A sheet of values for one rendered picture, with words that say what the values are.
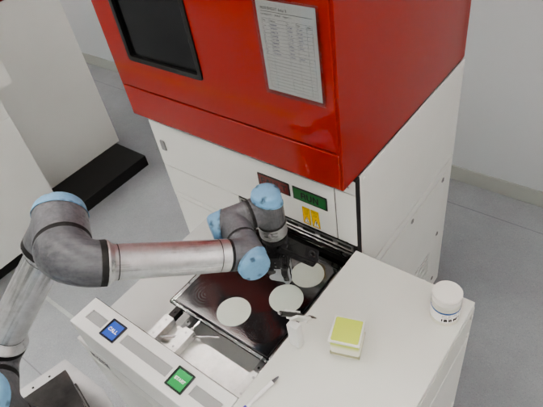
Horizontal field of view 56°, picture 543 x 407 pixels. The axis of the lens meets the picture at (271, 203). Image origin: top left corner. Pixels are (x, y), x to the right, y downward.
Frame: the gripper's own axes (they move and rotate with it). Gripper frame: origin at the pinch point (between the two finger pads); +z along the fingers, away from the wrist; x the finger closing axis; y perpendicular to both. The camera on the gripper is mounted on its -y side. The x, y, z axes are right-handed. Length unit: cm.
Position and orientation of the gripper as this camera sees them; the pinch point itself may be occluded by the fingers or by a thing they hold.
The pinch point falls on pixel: (290, 280)
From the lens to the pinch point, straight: 150.2
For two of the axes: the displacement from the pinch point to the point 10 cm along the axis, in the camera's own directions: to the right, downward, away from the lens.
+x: -1.3, 6.9, -7.1
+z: 1.4, 7.2, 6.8
